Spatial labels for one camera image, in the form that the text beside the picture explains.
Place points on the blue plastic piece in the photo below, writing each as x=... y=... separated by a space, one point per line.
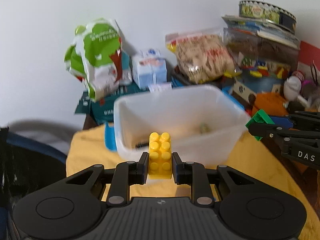
x=110 y=137
x=233 y=100

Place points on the colourful toy puzzle box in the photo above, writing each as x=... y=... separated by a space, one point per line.
x=260 y=77

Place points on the stack of books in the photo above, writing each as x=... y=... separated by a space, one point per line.
x=262 y=31

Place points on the white plush toy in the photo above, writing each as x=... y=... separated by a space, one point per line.
x=293 y=87

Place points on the round printed tin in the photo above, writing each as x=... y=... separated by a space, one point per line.
x=265 y=11

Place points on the teal cardboard box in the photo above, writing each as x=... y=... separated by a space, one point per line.
x=105 y=107

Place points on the black mesh chair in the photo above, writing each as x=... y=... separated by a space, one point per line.
x=25 y=170

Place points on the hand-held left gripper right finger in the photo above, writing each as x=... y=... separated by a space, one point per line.
x=176 y=167

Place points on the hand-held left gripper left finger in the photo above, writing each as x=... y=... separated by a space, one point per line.
x=144 y=167

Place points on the yellow toy brick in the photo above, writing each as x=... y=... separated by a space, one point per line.
x=160 y=155

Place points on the yellow blanket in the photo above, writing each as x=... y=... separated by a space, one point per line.
x=86 y=152

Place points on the orange box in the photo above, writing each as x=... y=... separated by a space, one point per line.
x=270 y=102

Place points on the green white snack bag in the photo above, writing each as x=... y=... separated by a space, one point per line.
x=97 y=55

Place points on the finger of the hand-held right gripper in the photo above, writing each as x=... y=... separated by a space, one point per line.
x=270 y=131
x=281 y=121

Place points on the green toy brick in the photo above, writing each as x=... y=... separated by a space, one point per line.
x=261 y=116

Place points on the clear bag of biscuits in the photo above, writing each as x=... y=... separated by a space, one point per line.
x=202 y=57

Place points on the white plastic container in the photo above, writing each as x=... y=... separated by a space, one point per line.
x=175 y=110

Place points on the blue white carton pack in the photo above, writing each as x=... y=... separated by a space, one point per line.
x=150 y=70

